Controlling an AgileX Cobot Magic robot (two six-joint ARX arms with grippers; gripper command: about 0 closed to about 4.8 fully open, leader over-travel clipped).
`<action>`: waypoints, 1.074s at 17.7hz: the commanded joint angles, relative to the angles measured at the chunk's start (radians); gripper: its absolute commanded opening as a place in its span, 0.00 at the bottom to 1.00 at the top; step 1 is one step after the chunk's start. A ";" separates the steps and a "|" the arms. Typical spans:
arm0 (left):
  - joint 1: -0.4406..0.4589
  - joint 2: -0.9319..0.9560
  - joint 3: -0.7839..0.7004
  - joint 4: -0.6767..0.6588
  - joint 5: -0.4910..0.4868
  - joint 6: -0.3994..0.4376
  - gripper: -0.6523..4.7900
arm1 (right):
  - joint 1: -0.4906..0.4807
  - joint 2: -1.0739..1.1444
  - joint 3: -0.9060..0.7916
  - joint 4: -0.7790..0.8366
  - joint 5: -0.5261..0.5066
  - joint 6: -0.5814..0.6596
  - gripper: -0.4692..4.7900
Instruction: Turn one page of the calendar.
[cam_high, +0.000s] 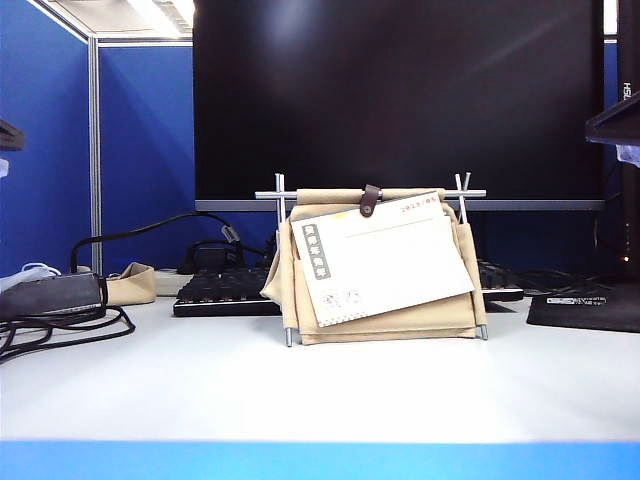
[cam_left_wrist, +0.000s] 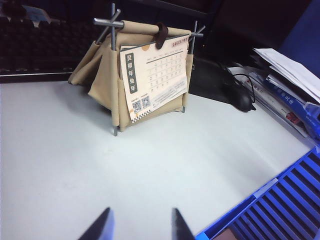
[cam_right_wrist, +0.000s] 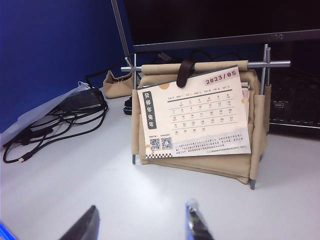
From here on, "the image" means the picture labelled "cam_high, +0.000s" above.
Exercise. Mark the white desk calendar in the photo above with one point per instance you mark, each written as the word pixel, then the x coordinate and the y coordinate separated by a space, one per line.
pixel 390 260

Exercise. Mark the black HSD monitor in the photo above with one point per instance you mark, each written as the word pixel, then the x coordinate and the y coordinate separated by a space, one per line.
pixel 629 200

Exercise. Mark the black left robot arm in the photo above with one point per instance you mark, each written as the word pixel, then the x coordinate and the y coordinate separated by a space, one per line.
pixel 10 136

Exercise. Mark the white power strip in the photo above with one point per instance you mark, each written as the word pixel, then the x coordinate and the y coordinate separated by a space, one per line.
pixel 170 282

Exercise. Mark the black mouse pad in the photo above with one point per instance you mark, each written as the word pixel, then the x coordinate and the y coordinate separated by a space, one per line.
pixel 585 315

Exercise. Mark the black power adapter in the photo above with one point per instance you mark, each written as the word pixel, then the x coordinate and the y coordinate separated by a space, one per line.
pixel 50 295

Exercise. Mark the beige cloth pouch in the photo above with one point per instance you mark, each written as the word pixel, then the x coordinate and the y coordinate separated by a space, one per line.
pixel 132 287

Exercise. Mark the beige canvas calendar stand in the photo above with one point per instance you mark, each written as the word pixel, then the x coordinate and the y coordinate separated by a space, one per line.
pixel 380 325

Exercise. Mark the white face mask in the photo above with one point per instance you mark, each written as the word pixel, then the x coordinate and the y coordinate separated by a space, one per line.
pixel 30 272

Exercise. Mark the black power plug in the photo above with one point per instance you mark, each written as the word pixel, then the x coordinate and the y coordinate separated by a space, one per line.
pixel 207 257

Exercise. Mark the ceiling light panel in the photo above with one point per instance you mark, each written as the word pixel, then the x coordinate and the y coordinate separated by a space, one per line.
pixel 165 15

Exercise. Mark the white plastic wrap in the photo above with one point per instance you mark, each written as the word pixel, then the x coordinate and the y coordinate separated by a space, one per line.
pixel 4 167
pixel 630 155

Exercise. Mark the aluminium partition frame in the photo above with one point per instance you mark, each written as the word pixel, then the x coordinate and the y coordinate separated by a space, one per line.
pixel 94 150

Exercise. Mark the black keyboard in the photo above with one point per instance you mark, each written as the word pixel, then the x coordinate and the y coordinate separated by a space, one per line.
pixel 220 295

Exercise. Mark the large black monitor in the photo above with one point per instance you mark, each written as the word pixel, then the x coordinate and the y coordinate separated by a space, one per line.
pixel 400 100

